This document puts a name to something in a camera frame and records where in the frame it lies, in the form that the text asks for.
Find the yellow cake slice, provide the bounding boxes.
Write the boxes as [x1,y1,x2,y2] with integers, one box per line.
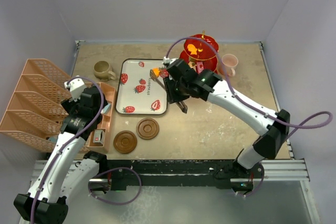
[188,61,196,70]

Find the metal tongs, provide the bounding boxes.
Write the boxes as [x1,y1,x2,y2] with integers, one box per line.
[150,67,188,114]

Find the pink cake slice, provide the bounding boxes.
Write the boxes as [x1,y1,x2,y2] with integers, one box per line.
[196,61,204,74]

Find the orange fish cake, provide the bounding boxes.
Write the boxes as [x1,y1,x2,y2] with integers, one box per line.
[152,68,160,77]
[187,44,198,56]

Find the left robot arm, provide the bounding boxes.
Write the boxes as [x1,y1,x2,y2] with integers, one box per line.
[14,76,108,223]

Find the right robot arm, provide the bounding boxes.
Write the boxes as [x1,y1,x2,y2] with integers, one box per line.
[163,57,290,177]

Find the small grey box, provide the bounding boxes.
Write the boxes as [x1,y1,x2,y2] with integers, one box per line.
[92,129,105,145]

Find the red three-tier cake stand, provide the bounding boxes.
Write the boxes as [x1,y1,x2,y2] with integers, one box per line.
[180,31,219,73]

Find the beige ceramic mug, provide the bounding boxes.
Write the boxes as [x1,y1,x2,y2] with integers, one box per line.
[93,61,117,81]

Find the white strawberry tray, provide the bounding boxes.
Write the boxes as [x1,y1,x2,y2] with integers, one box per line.
[115,58,167,115]

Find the pink desk organizer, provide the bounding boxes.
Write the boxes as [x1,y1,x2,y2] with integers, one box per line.
[0,58,117,154]

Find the pink mug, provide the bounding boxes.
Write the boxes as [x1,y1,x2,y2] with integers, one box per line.
[217,54,239,77]

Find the brown wooden coaster left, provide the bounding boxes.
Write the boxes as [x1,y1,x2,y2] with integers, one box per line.
[113,131,138,154]

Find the brown wooden coaster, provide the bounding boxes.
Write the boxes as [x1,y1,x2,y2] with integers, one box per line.
[136,118,160,140]
[113,131,138,154]

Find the brown wooden coaster right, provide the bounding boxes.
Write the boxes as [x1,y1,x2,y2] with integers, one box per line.
[136,118,160,140]

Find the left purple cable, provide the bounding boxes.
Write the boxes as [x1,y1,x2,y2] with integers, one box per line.
[30,76,106,224]

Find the black base frame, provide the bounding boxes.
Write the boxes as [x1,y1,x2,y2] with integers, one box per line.
[86,152,266,192]

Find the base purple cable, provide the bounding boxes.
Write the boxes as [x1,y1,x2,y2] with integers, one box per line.
[88,166,143,206]

